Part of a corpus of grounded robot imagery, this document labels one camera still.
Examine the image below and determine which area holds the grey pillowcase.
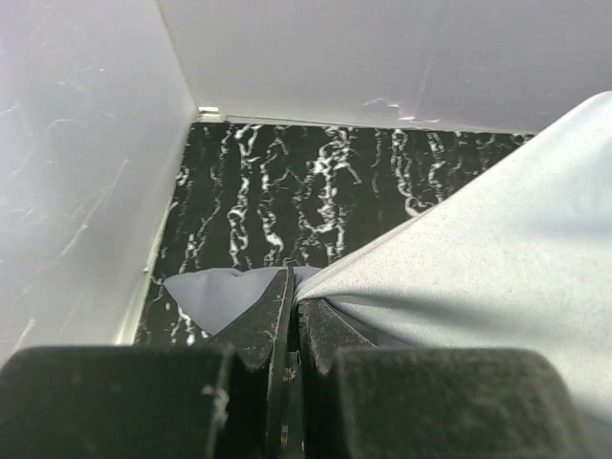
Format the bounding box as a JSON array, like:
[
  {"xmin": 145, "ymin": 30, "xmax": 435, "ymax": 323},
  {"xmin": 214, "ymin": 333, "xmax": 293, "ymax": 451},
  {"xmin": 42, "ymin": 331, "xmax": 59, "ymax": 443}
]
[{"xmin": 165, "ymin": 92, "xmax": 611, "ymax": 458}]

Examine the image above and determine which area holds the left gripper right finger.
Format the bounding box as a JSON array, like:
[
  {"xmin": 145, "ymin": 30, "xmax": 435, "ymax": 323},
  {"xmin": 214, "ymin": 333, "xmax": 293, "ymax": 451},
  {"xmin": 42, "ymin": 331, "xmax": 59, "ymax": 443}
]
[{"xmin": 296, "ymin": 300, "xmax": 591, "ymax": 458}]

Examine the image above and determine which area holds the aluminium frame rail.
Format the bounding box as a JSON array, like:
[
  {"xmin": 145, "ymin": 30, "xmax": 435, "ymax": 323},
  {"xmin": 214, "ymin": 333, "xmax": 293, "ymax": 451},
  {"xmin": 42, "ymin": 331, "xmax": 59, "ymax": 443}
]
[{"xmin": 196, "ymin": 106, "xmax": 226, "ymax": 122}]

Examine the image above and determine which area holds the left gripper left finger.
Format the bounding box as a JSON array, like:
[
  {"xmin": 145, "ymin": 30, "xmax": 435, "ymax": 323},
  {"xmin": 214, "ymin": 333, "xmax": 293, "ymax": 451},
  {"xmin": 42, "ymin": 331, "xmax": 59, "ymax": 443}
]
[{"xmin": 1, "ymin": 268, "xmax": 295, "ymax": 458}]

